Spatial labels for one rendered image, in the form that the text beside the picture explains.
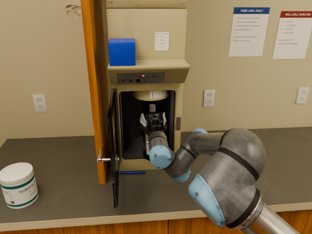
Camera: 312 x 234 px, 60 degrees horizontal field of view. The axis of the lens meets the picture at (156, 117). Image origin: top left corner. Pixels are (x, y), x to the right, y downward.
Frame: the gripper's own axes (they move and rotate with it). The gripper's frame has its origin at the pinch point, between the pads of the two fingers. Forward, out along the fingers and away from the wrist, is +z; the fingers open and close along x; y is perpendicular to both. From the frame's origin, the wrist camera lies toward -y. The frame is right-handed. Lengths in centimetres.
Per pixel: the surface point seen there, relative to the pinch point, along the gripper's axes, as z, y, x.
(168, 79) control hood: -4.2, 20.8, -6.4
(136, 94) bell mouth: 6.0, 10.5, 6.9
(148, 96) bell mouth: 2.4, 10.6, 1.7
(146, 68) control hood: -10.1, 27.7, 3.3
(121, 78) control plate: -5.8, 22.7, 12.9
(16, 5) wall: 45, 46, 67
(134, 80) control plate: -4.3, 20.9, 7.8
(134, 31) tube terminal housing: 1.9, 39.7, 7.0
